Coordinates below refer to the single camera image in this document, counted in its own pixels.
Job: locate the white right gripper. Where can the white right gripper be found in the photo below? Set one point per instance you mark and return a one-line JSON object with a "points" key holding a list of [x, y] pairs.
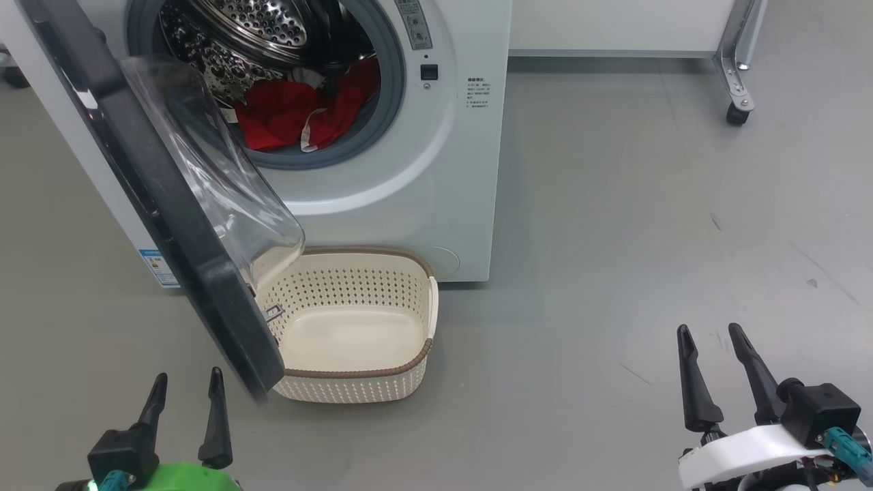
{"points": [[743, 453]]}

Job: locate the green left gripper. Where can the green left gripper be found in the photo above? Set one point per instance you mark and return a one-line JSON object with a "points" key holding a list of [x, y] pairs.
{"points": [[184, 479]]}

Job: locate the black-rimmed glass washer door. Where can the black-rimmed glass washer door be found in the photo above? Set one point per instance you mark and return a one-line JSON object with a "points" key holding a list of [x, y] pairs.
{"points": [[204, 273]]}

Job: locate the cream perforated laundry basket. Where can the cream perforated laundry basket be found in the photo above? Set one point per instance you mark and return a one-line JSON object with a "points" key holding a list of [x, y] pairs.
{"points": [[354, 341]]}

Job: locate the white front-load washing machine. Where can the white front-load washing machine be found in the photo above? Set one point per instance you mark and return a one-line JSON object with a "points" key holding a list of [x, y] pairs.
{"points": [[450, 204]]}

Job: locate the blue energy label sticker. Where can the blue energy label sticker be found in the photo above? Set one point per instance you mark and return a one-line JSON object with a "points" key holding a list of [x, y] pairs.
{"points": [[153, 269]]}

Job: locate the black caster wheel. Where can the black caster wheel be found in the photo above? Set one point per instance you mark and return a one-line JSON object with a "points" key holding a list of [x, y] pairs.
{"points": [[17, 77], [736, 114]]}

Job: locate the white partition panel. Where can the white partition panel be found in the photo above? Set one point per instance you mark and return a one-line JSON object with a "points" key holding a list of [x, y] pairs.
{"points": [[614, 24]]}

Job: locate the small printed text sticker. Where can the small printed text sticker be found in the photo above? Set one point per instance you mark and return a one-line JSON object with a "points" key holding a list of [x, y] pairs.
{"points": [[479, 93]]}

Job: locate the grey warning label sticker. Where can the grey warning label sticker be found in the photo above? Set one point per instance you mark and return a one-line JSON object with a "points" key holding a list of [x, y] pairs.
{"points": [[416, 24]]}

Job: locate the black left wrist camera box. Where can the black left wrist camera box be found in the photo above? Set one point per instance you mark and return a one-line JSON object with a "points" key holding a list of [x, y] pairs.
{"points": [[123, 450]]}

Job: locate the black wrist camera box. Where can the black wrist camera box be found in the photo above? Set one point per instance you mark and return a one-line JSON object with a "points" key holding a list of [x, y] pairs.
{"points": [[123, 450], [822, 412]]}

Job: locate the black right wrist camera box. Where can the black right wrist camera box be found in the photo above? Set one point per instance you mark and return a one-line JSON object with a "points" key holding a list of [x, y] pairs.
{"points": [[822, 412]]}

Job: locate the silver metal frame leg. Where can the silver metal frame leg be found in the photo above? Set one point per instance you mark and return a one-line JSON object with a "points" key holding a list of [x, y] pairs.
{"points": [[738, 58]]}

